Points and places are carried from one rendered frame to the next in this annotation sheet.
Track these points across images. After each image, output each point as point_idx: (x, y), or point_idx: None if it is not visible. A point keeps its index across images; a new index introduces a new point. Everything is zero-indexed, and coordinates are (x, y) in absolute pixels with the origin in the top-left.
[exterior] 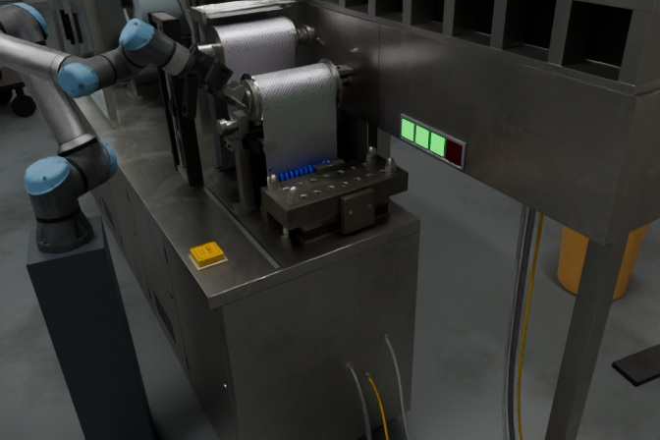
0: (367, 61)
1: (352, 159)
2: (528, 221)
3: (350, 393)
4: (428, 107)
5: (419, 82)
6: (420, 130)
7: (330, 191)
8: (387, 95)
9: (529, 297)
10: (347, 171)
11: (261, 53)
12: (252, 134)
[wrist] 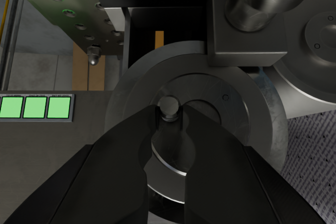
0: None
1: (176, 33)
2: (1, 61)
3: None
4: (27, 141)
5: (39, 166)
6: (36, 114)
7: None
8: (98, 135)
9: (5, 5)
10: (109, 27)
11: (320, 190)
12: (190, 10)
